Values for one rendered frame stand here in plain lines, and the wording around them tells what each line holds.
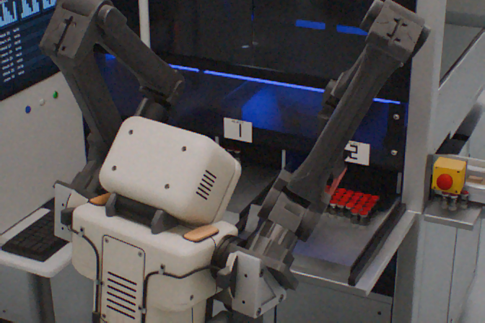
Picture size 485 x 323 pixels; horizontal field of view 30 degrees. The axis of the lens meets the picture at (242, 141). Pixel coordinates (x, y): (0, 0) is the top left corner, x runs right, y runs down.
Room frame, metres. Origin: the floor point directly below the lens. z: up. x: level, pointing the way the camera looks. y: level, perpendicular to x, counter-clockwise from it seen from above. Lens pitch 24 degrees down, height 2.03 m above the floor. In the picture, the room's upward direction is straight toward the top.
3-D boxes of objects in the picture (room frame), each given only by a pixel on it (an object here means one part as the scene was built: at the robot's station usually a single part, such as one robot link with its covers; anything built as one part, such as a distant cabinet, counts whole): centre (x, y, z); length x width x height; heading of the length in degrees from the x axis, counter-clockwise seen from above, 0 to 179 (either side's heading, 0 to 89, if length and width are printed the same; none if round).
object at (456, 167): (2.08, -0.53, 1.00); 0.08 x 0.07 x 0.07; 154
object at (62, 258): (2.19, 0.51, 0.79); 0.45 x 0.28 x 0.03; 154
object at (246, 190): (2.23, 0.05, 0.90); 0.34 x 0.26 x 0.04; 154
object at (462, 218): (2.11, -0.56, 0.87); 0.14 x 0.13 x 0.02; 154
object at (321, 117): (1.80, -0.19, 1.26); 0.07 x 0.06 x 0.07; 165
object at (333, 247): (1.98, -0.20, 0.90); 0.34 x 0.26 x 0.04; 154
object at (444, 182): (2.04, -0.51, 0.99); 0.04 x 0.04 x 0.04; 64
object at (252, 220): (1.96, -0.01, 0.91); 0.14 x 0.03 x 0.06; 154
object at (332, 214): (2.06, -0.24, 0.90); 0.18 x 0.02 x 0.05; 64
